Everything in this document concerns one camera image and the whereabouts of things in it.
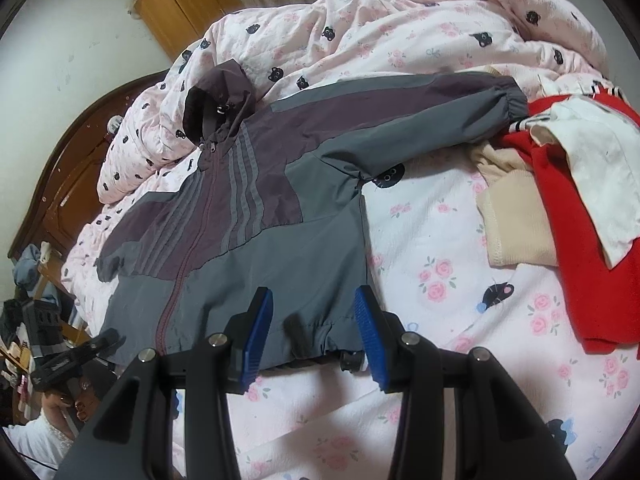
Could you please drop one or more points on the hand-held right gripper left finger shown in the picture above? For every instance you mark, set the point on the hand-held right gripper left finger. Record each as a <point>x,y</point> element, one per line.
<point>257,332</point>

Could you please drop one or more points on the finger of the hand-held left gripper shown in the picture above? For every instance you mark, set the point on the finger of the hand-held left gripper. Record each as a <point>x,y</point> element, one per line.
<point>97,342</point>

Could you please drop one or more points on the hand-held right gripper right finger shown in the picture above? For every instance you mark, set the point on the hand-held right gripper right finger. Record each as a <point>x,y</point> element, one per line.
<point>371,340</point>

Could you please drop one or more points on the grey and purple hooded jacket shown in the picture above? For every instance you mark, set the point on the grey and purple hooded jacket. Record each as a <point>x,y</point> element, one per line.
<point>310,240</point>

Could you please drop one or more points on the pile of blue grey clothes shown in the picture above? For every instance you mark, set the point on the pile of blue grey clothes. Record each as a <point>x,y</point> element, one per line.
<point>30,265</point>

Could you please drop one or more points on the person's left hand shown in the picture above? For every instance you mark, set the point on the person's left hand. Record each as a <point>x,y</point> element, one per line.
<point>72,407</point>

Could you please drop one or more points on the black boxy object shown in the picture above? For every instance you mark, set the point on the black boxy object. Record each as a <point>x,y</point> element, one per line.
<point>42,327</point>

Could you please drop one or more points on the person's white top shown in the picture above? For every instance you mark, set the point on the person's white top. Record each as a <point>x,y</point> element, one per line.
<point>35,445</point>

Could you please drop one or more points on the white floral bed sheet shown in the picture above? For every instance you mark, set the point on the white floral bed sheet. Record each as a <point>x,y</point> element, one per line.
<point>450,285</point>

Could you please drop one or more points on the dark wooden headboard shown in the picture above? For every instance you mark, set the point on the dark wooden headboard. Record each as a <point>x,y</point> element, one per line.
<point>70,175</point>

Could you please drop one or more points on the beige garment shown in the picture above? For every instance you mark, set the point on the beige garment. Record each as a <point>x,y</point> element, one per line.
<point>515,220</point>

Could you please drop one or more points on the small white round object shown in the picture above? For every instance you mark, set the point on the small white round object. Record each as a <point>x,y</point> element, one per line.
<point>116,123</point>

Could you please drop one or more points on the red garment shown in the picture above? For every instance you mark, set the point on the red garment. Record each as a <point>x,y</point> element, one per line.
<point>590,270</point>

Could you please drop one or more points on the white garment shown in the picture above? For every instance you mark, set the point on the white garment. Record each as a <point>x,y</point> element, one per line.
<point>600,170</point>

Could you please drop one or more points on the pink cat print quilt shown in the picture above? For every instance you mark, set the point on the pink cat print quilt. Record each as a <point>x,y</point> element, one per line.
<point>350,35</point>

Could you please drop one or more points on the wooden cabinet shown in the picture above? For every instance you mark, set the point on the wooden cabinet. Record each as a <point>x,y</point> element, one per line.
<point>185,5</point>

